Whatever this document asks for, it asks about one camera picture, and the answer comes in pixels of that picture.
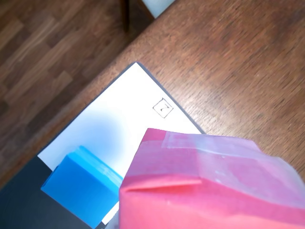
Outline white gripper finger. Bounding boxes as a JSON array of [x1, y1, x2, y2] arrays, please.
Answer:
[[106, 207, 122, 229]]

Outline red paper box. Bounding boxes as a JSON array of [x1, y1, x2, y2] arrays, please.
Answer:
[[118, 128, 305, 229]]

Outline blue paper box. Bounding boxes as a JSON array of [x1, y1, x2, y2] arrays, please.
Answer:
[[40, 145, 124, 229]]

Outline white paper sheet marked 2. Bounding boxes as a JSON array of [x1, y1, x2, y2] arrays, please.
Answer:
[[37, 62, 206, 225]]

